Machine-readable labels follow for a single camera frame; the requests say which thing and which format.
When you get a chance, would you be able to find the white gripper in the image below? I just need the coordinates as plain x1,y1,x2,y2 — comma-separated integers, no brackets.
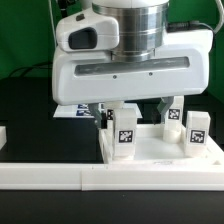
52,29,213,128

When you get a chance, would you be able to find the white square table top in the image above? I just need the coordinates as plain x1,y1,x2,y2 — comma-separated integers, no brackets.
99,124,224,166

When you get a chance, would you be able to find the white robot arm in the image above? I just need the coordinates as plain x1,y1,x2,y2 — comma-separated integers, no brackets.
52,0,215,113

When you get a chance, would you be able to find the white marker sheet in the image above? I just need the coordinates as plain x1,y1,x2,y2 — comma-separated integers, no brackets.
53,103,142,118

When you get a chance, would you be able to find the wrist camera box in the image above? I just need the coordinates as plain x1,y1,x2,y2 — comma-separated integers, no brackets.
56,8,119,52

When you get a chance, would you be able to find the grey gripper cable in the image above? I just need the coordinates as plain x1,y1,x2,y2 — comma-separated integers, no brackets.
166,0,224,34

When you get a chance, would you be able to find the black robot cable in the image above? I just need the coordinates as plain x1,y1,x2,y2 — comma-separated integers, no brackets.
7,61,54,78

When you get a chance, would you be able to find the white hanging cable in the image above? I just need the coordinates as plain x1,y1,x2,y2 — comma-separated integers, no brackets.
47,0,59,48

